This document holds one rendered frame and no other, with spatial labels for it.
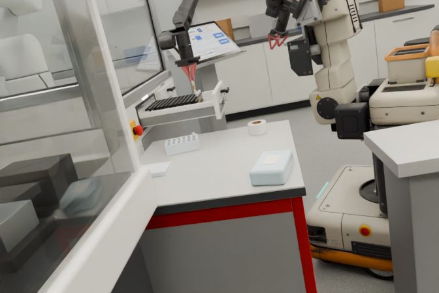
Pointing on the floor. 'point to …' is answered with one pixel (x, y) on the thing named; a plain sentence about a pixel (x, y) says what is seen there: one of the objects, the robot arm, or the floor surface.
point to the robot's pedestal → (411, 201)
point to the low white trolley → (227, 218)
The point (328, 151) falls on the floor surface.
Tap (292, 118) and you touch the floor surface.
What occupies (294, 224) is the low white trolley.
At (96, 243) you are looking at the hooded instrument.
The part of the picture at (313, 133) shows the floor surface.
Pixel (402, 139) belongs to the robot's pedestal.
